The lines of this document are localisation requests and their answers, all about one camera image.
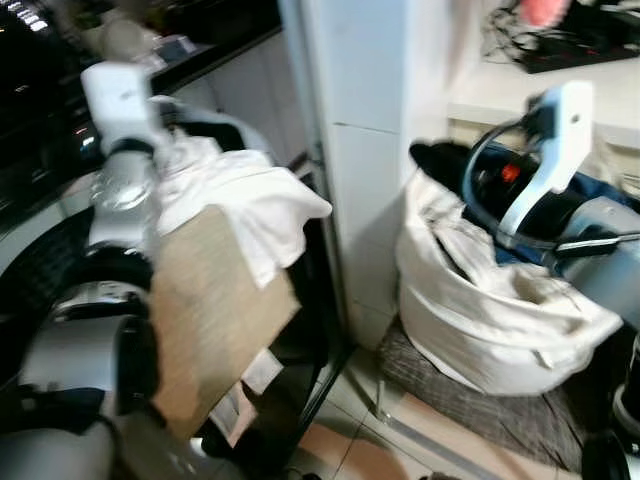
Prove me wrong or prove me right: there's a tan woven cloth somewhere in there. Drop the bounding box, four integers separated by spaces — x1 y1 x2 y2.
148 205 303 443

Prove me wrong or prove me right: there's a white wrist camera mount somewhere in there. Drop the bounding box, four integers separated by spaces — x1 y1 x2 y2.
496 80 596 241
80 62 173 153

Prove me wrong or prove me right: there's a grey checked floor mat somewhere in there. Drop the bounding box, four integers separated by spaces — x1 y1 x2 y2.
377 318 593 473

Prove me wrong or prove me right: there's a pink round object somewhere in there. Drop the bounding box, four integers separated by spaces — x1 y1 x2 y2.
519 0 574 29

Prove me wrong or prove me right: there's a blue denim garment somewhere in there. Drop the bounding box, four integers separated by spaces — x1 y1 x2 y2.
495 168 640 267

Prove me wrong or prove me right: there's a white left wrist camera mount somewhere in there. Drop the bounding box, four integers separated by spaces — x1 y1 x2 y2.
80 62 173 153

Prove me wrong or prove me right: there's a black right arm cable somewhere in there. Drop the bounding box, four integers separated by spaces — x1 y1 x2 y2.
459 118 640 251

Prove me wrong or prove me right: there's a white cloth laundry bag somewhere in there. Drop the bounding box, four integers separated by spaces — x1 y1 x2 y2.
396 168 627 397

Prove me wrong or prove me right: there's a black power strip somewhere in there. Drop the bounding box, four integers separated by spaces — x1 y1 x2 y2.
484 0 640 75

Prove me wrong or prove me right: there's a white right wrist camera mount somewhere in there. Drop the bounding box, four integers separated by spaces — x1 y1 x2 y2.
496 80 596 241

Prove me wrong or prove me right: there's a white garment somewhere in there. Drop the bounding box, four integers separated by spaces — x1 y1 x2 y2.
153 132 334 290

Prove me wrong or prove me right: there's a beige crumpled cloth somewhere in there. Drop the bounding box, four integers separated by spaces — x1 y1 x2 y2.
588 148 629 189

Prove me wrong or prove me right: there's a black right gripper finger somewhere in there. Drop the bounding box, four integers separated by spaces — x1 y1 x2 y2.
409 140 473 189

